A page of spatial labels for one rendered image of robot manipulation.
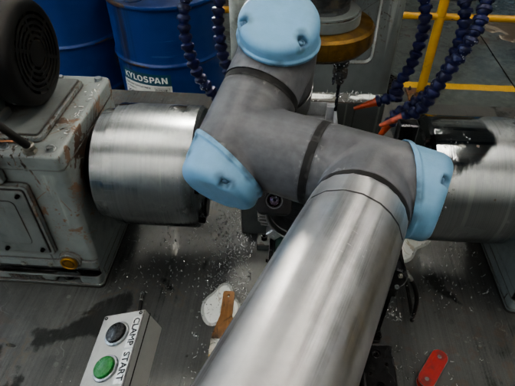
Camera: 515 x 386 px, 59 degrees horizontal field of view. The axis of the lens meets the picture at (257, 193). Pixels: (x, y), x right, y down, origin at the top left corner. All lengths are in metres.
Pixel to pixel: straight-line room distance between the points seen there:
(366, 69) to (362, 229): 0.80
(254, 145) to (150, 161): 0.48
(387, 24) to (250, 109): 0.67
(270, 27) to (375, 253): 0.22
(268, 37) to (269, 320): 0.25
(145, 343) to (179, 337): 0.30
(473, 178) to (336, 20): 0.36
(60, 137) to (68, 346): 0.41
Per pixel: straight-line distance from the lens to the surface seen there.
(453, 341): 1.03
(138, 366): 0.66
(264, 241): 1.09
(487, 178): 0.88
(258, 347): 0.22
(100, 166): 0.89
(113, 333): 0.68
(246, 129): 0.38
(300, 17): 0.42
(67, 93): 0.99
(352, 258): 0.27
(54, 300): 1.10
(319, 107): 0.96
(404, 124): 0.72
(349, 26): 0.78
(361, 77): 1.08
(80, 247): 1.01
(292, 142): 0.37
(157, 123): 0.87
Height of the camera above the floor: 1.63
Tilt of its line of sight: 42 degrees down
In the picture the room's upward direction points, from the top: straight up
